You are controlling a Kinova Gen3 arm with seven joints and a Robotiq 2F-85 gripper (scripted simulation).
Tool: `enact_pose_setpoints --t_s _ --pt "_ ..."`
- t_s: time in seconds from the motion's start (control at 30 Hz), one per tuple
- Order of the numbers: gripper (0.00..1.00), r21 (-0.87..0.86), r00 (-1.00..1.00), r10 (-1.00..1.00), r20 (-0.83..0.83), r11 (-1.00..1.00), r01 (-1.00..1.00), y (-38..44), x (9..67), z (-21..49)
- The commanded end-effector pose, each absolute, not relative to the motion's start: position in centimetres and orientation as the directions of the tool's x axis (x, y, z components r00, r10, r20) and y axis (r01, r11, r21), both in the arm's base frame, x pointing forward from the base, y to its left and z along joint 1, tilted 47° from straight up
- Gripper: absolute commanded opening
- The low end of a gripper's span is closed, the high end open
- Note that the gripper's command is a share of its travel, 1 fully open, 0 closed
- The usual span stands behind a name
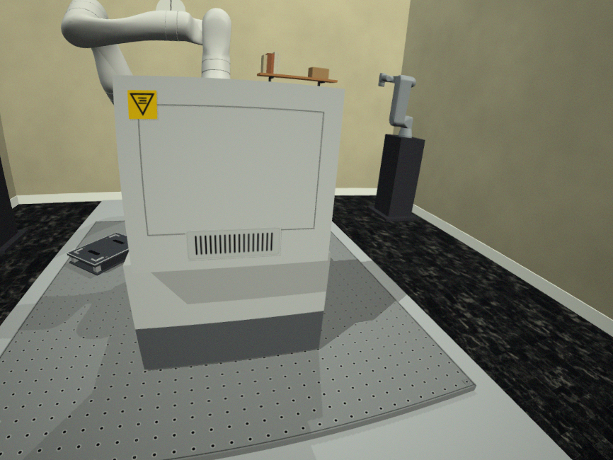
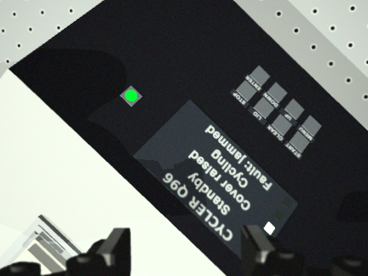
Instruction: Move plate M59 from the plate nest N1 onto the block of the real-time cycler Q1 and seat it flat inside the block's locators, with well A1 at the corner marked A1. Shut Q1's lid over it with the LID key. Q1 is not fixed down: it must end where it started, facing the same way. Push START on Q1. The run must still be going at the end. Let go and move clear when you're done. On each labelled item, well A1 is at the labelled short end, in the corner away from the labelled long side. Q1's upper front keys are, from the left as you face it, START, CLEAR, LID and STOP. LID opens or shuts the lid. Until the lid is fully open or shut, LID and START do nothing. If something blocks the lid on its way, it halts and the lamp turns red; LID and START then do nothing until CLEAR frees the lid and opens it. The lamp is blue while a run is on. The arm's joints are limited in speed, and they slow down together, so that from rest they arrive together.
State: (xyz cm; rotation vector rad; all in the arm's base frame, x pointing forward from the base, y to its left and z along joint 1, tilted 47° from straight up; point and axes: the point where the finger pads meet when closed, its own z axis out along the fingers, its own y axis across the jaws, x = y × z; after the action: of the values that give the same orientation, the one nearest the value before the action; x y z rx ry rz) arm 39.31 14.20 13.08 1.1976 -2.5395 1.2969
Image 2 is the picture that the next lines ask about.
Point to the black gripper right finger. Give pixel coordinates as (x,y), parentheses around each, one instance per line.
(260,254)

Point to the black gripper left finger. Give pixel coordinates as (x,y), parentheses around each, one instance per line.
(105,257)

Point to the grey perforated base plate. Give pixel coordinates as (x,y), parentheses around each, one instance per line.
(327,38)

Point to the white multi-well plate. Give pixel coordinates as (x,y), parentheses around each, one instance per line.
(40,251)

